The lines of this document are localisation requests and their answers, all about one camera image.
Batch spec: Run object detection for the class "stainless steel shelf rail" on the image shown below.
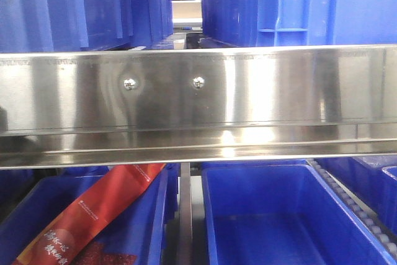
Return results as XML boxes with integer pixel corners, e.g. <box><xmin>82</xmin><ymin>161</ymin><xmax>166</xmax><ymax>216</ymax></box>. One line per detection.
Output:
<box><xmin>1</xmin><ymin>45</ymin><xmax>396</xmax><ymax>169</ymax></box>

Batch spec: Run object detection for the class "light blue upper crate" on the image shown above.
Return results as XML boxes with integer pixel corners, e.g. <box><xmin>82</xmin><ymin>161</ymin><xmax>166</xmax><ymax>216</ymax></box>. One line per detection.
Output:
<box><xmin>256</xmin><ymin>0</ymin><xmax>396</xmax><ymax>47</ymax></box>

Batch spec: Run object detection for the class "dark blue right lower bin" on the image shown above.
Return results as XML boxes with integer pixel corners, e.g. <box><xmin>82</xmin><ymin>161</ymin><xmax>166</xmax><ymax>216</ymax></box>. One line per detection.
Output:
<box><xmin>316</xmin><ymin>155</ymin><xmax>396</xmax><ymax>233</ymax></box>

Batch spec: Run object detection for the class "dark blue rear left bin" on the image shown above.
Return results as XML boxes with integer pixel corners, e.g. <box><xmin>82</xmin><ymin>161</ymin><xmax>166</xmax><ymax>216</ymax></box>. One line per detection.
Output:
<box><xmin>130</xmin><ymin>0</ymin><xmax>173</xmax><ymax>47</ymax></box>

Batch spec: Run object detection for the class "left chrome rail bolt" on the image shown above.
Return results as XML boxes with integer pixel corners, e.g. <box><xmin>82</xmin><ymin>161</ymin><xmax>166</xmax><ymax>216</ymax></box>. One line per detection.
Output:
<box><xmin>123</xmin><ymin>78</ymin><xmax>138</xmax><ymax>91</ymax></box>

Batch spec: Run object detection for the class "chrome rail bolt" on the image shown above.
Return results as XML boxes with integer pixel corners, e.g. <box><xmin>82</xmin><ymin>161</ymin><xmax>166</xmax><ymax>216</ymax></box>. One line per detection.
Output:
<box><xmin>123</xmin><ymin>78</ymin><xmax>138</xmax><ymax>91</ymax></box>
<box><xmin>192</xmin><ymin>76</ymin><xmax>205</xmax><ymax>89</ymax></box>

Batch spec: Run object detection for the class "dark blue rear centre bin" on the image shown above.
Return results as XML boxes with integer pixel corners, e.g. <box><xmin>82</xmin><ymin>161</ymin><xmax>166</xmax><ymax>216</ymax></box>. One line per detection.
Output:
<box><xmin>201</xmin><ymin>0</ymin><xmax>257</xmax><ymax>47</ymax></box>

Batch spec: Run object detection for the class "white roller track strip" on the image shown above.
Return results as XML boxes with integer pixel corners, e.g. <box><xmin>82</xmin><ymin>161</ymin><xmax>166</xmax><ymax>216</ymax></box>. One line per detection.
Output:
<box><xmin>306</xmin><ymin>158</ymin><xmax>396</xmax><ymax>260</ymax></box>

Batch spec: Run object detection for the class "right chrome rail bolt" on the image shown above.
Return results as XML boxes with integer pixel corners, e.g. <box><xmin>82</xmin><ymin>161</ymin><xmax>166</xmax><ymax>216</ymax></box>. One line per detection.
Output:
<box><xmin>192</xmin><ymin>76</ymin><xmax>205</xmax><ymax>89</ymax></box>

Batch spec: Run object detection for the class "dark blue left lower bin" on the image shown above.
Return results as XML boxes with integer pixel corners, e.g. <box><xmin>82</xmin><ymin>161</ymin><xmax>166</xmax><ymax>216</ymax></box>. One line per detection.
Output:
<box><xmin>1</xmin><ymin>170</ymin><xmax>177</xmax><ymax>264</ymax></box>

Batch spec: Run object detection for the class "red printed package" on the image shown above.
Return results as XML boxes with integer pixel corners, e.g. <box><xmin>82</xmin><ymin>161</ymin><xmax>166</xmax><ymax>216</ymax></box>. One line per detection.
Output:
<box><xmin>12</xmin><ymin>163</ymin><xmax>165</xmax><ymax>264</ymax></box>

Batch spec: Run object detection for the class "steel divider rail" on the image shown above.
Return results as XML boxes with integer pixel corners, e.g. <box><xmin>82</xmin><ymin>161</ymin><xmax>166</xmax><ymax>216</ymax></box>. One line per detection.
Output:
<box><xmin>177</xmin><ymin>163</ymin><xmax>192</xmax><ymax>265</ymax></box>

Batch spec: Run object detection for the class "dark blue bin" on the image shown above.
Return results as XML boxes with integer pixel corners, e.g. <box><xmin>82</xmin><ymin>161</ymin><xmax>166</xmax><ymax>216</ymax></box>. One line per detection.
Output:
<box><xmin>130</xmin><ymin>0</ymin><xmax>173</xmax><ymax>47</ymax></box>
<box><xmin>202</xmin><ymin>165</ymin><xmax>396</xmax><ymax>264</ymax></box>
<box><xmin>201</xmin><ymin>0</ymin><xmax>257</xmax><ymax>47</ymax></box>
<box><xmin>1</xmin><ymin>170</ymin><xmax>177</xmax><ymax>264</ymax></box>
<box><xmin>1</xmin><ymin>0</ymin><xmax>133</xmax><ymax>53</ymax></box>
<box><xmin>316</xmin><ymin>155</ymin><xmax>396</xmax><ymax>233</ymax></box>

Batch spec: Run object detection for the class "dark blue upper left bin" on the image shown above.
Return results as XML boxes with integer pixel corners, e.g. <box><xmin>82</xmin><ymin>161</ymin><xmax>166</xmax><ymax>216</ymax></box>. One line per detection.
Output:
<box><xmin>1</xmin><ymin>0</ymin><xmax>133</xmax><ymax>53</ymax></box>

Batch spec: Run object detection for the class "dark blue centre lower bin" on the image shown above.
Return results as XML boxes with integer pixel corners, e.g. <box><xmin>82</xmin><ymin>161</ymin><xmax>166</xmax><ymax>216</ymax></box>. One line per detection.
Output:
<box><xmin>202</xmin><ymin>165</ymin><xmax>396</xmax><ymax>264</ymax></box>

